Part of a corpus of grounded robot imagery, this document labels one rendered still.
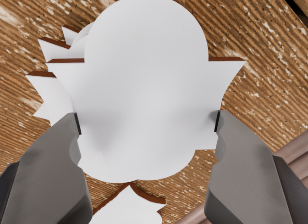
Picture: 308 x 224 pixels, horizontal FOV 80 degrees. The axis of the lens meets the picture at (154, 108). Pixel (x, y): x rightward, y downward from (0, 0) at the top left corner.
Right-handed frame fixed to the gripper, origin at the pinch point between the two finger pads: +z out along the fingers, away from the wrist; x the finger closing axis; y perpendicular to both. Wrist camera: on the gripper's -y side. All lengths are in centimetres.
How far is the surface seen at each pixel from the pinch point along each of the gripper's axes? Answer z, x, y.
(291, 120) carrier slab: 6.5, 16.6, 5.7
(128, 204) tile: 5.4, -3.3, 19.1
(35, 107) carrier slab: 6.5, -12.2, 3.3
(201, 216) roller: 8.1, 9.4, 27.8
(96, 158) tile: 0.8, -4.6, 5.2
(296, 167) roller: 8.8, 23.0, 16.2
